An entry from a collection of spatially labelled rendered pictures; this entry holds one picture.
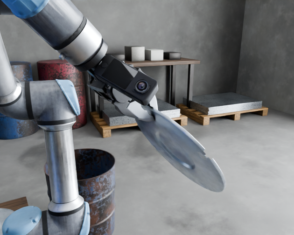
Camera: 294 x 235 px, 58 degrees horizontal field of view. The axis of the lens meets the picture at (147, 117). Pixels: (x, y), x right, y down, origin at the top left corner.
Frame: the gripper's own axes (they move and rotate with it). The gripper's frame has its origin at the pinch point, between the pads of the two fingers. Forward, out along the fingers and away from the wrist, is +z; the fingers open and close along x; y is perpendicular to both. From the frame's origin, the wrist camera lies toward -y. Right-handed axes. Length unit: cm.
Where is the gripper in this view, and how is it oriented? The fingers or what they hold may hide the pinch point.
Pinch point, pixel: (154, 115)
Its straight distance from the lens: 58.3
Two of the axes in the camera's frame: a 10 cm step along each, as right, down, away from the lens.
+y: -6.4, -2.4, 7.3
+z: 5.4, 5.4, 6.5
